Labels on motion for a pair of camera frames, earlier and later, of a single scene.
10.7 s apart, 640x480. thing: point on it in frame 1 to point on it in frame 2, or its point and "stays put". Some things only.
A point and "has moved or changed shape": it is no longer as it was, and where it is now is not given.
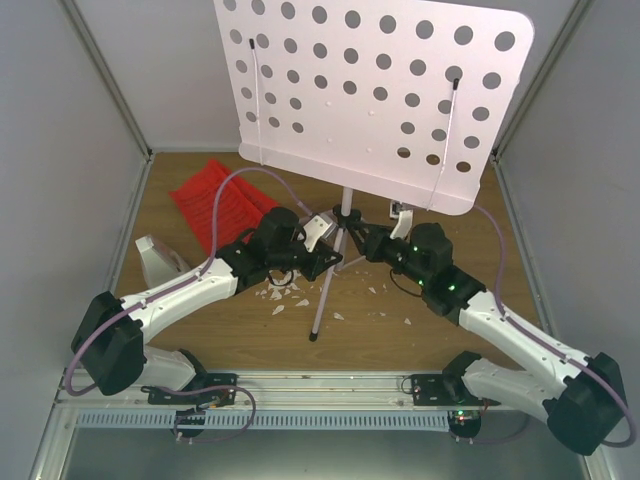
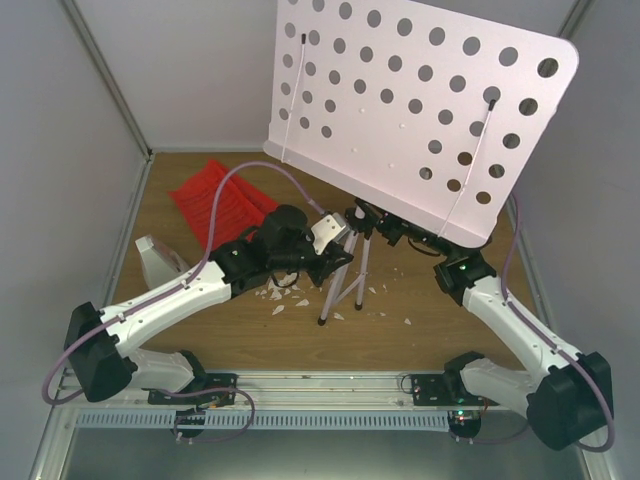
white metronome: x=158 y=265 stays put
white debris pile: x=279 y=283 stays put
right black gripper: x=374 y=241 to x=391 y=227
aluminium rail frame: x=450 y=398 stays put
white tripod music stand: x=422 y=99 has moved or changed shape
